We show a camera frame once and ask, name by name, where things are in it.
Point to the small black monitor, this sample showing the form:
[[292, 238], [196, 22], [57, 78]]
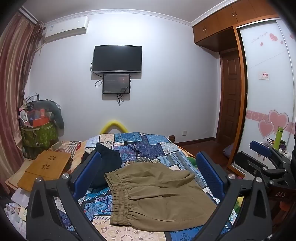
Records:
[[116, 83]]

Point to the wooden overhead cabinets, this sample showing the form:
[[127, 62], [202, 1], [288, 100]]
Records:
[[222, 20]]

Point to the white air conditioner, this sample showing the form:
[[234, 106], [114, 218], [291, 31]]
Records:
[[67, 29]]

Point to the dark navy pants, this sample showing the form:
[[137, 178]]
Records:
[[108, 162]]

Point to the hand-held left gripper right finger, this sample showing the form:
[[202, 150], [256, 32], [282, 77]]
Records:
[[209, 173]]

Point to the red box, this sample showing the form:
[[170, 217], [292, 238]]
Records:
[[38, 121]]

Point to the blue patchwork blanket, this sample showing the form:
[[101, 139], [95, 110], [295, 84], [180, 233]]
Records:
[[148, 148]]

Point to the pile of white papers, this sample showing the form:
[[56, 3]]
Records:
[[17, 208]]

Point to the wooden lap desk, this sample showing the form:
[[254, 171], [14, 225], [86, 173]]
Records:
[[49, 164]]

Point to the khaki pants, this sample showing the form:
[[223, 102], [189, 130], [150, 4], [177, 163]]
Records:
[[159, 197]]

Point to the brown striped curtain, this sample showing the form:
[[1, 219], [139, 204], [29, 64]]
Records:
[[13, 92]]

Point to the black wall television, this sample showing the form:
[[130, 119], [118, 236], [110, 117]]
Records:
[[117, 58]]

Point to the white wardrobe door pink hearts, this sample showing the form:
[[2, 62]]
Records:
[[266, 92]]

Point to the wooden bedpost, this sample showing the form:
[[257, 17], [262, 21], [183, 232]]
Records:
[[171, 138]]

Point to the striped patterned cloth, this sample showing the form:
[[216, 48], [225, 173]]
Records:
[[64, 146]]

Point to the green bottle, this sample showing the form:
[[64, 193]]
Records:
[[278, 138]]

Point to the green storage bag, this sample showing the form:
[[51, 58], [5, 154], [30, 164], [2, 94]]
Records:
[[38, 136]]

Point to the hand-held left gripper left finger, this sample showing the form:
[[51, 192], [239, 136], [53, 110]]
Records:
[[89, 171]]

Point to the white wall socket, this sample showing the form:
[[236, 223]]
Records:
[[184, 133]]

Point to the grey plush toy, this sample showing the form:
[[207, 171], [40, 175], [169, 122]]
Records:
[[56, 112]]

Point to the yellow foam arch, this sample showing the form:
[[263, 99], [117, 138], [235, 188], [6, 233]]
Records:
[[112, 122]]

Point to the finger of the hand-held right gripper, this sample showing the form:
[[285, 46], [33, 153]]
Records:
[[260, 146], [247, 163]]

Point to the brown wooden door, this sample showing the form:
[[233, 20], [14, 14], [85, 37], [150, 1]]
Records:
[[231, 97]]

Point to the purple cloth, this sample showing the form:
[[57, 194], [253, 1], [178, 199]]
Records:
[[228, 150]]

